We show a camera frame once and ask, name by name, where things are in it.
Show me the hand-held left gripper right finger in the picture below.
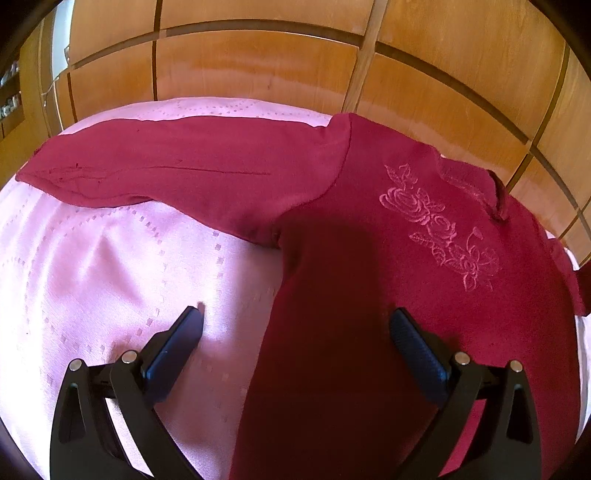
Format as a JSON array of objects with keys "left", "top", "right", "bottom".
[{"left": 389, "top": 308, "right": 555, "bottom": 480}]

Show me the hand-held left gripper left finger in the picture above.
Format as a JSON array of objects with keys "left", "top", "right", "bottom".
[{"left": 49, "top": 305, "right": 206, "bottom": 480}]

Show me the maroon embroidered sweater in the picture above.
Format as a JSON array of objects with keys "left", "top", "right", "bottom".
[{"left": 16, "top": 112, "right": 591, "bottom": 480}]

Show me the pink dotted bedspread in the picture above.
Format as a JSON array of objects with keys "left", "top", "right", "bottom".
[{"left": 0, "top": 97, "right": 591, "bottom": 480}]

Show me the wooden shelf with jars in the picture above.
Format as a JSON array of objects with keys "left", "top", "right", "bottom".
[{"left": 0, "top": 55, "right": 26, "bottom": 139}]

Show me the wooden wardrobe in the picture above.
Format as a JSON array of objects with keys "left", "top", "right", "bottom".
[{"left": 18, "top": 0, "right": 591, "bottom": 259}]

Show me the thin white cable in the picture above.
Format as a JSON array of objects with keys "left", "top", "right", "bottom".
[{"left": 41, "top": 69, "right": 70, "bottom": 100}]

